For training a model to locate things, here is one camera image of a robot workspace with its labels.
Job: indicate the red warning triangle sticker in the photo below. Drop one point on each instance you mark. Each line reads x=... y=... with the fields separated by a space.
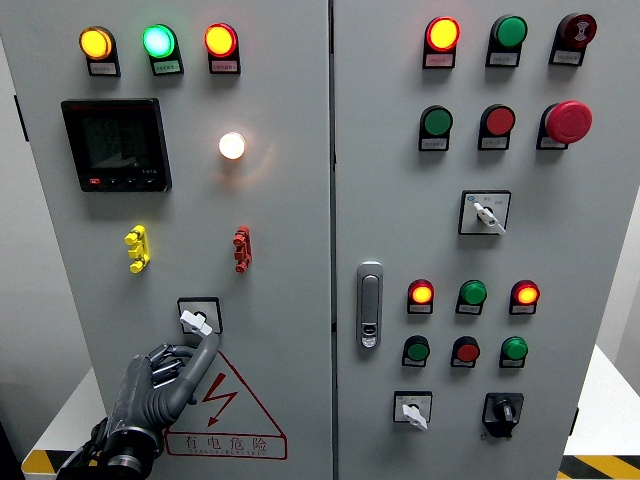
x=240 y=442

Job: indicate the black yellow striped tape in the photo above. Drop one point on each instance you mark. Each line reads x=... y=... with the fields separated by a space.
x=600 y=467
x=40 y=462

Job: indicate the pale grey cabinet door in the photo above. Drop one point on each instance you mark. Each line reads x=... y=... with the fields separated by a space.
x=550 y=250
x=280 y=225

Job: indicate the silver door lock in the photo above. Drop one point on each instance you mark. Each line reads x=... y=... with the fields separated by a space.
x=369 y=305

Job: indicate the black display meter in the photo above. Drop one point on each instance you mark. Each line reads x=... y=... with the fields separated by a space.
x=116 y=145

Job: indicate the small white lamp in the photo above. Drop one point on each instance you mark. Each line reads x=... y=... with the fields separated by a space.
x=231 y=145

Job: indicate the small label plate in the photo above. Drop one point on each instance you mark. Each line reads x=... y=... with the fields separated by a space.
x=103 y=68
x=565 y=58
x=462 y=364
x=414 y=363
x=523 y=309
x=419 y=308
x=502 y=59
x=166 y=67
x=433 y=143
x=550 y=143
x=439 y=60
x=511 y=364
x=468 y=309
x=224 y=66
x=493 y=143

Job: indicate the small green push button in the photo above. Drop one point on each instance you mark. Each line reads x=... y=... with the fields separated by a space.
x=417 y=351
x=514 y=349

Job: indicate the small red lit lamp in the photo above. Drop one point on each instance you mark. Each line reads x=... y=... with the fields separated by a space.
x=421 y=293
x=526 y=294

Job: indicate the black cabinet hinge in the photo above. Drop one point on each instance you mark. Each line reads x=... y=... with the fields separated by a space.
x=21 y=119
x=574 y=421

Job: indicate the small red push button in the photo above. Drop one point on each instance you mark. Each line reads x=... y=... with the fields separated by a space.
x=466 y=352

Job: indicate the small green lamp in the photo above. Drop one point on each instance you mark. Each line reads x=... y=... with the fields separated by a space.
x=472 y=293

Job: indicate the large lit green lamp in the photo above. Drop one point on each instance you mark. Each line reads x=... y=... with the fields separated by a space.
x=158 y=41

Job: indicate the large yellow lamp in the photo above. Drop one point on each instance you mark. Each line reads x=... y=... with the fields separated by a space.
x=95 y=43

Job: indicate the large red-rimmed lit lamp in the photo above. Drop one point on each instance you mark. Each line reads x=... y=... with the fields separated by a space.
x=220 y=40
x=442 y=34

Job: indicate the large green push button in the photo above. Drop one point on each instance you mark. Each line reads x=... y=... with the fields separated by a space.
x=509 y=31
x=436 y=122

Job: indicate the large red push button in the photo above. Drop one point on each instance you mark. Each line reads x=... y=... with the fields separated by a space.
x=498 y=121

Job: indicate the large red stop button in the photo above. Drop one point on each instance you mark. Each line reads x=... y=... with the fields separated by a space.
x=567 y=122

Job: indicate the dark red buzzer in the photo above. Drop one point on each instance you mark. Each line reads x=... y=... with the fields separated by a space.
x=577 y=30

